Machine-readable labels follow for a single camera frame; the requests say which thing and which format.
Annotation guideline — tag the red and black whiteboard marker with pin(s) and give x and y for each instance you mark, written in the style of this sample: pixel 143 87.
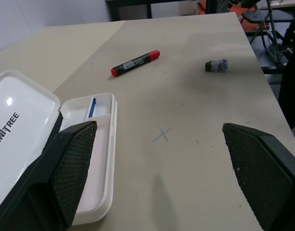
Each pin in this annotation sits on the red and black whiteboard marker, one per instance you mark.
pixel 135 63

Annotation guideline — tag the grey metal folding chair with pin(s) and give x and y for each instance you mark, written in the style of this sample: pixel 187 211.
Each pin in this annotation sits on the grey metal folding chair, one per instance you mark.
pixel 267 21

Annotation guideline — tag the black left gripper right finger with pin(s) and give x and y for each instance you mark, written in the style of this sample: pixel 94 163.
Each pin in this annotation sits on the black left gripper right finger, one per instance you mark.
pixel 260 173

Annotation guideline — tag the black object at table edge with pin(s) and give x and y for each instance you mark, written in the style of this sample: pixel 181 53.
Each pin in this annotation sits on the black object at table edge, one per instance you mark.
pixel 290 79

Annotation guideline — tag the small blue and black eraser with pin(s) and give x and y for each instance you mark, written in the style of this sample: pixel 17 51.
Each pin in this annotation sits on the small blue and black eraser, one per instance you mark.
pixel 217 65

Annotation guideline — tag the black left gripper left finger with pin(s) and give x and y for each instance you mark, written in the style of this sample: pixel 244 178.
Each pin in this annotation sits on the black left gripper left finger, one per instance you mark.
pixel 65 168

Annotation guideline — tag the blue plastic tool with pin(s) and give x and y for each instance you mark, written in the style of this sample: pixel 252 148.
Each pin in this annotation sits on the blue plastic tool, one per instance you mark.
pixel 92 108

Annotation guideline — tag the orange object behind table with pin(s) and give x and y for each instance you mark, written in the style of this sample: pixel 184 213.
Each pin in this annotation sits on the orange object behind table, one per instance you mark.
pixel 246 14

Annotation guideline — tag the white plastic pencil case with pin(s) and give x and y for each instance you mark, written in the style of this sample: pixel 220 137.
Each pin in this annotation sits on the white plastic pencil case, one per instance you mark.
pixel 25 125

